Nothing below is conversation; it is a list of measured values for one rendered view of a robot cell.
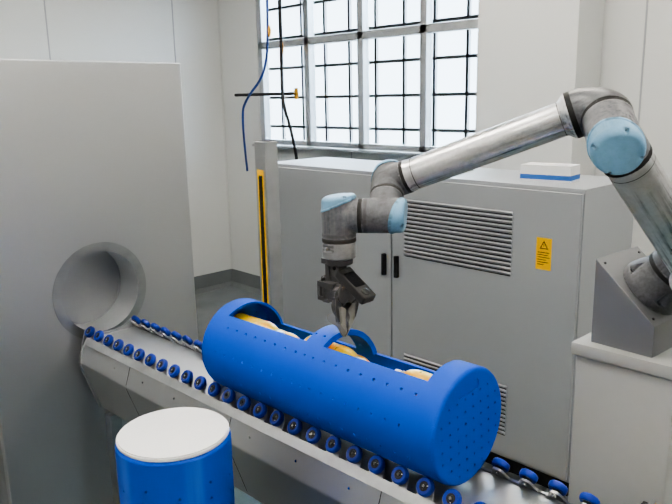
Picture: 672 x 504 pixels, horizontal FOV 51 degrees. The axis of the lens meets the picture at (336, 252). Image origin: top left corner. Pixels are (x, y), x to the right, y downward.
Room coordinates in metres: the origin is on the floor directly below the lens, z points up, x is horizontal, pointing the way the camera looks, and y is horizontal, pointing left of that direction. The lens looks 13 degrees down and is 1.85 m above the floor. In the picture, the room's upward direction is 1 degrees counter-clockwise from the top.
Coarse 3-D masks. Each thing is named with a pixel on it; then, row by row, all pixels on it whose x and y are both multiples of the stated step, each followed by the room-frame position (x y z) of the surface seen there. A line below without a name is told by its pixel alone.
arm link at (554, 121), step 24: (576, 96) 1.68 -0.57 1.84; (600, 96) 1.63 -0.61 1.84; (624, 96) 1.63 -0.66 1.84; (528, 120) 1.73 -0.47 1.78; (552, 120) 1.70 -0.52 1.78; (576, 120) 1.66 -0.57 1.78; (456, 144) 1.80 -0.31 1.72; (480, 144) 1.76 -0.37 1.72; (504, 144) 1.74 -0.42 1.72; (528, 144) 1.73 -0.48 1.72; (384, 168) 1.87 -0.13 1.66; (408, 168) 1.83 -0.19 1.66; (432, 168) 1.80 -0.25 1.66; (456, 168) 1.79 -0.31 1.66; (408, 192) 1.85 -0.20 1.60
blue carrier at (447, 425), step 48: (240, 336) 1.92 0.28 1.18; (288, 336) 1.82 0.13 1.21; (336, 336) 1.76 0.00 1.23; (240, 384) 1.89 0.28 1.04; (288, 384) 1.73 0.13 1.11; (336, 384) 1.62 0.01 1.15; (384, 384) 1.54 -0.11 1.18; (432, 384) 1.48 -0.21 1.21; (480, 384) 1.53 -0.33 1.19; (336, 432) 1.64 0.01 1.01; (384, 432) 1.49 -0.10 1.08; (432, 432) 1.40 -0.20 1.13; (480, 432) 1.53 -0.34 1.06
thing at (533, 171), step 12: (528, 168) 3.27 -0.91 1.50; (540, 168) 3.23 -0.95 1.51; (552, 168) 3.20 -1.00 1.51; (564, 168) 3.16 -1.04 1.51; (576, 168) 3.20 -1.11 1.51; (528, 180) 3.27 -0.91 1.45; (540, 180) 3.23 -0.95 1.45; (552, 180) 3.19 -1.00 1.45; (564, 180) 3.16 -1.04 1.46; (576, 180) 3.20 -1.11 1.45
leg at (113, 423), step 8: (112, 416) 2.57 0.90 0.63; (112, 424) 2.57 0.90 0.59; (120, 424) 2.59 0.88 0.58; (112, 432) 2.57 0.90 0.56; (112, 440) 2.57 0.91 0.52; (112, 448) 2.57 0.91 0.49; (112, 456) 2.58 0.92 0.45; (112, 464) 2.58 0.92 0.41; (112, 472) 2.59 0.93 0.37; (112, 480) 2.59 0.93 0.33; (112, 488) 2.60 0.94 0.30
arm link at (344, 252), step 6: (324, 246) 1.77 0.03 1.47; (330, 246) 1.75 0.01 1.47; (336, 246) 1.75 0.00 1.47; (342, 246) 1.75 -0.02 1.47; (348, 246) 1.75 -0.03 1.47; (354, 246) 1.77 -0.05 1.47; (324, 252) 1.77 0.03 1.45; (330, 252) 1.75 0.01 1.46; (336, 252) 1.75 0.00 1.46; (342, 252) 1.75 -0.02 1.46; (348, 252) 1.75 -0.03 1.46; (354, 252) 1.77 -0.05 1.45; (324, 258) 1.77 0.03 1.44; (330, 258) 1.75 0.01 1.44; (336, 258) 1.75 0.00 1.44; (342, 258) 1.75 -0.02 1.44; (348, 258) 1.75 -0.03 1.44
